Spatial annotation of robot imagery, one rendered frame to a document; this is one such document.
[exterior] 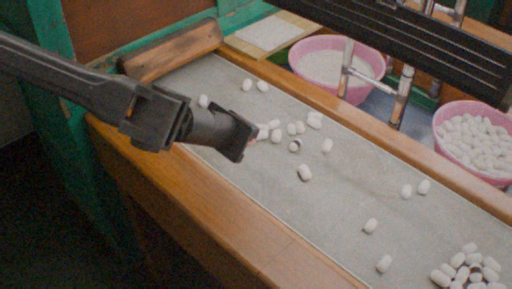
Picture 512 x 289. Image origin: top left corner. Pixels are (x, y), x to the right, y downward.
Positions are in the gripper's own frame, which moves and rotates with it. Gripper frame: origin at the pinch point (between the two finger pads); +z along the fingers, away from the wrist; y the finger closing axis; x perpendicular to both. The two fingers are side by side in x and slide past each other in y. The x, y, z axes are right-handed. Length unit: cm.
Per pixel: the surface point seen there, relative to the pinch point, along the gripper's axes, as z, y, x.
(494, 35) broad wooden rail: 83, -14, -58
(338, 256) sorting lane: 6.3, -23.2, 10.4
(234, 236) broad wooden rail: -3.7, -8.3, 15.5
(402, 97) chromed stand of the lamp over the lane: 25.8, -12.7, -20.1
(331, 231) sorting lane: 8.7, -18.9, 8.3
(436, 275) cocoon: 10.6, -38.7, 4.2
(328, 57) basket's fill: 45, 18, -22
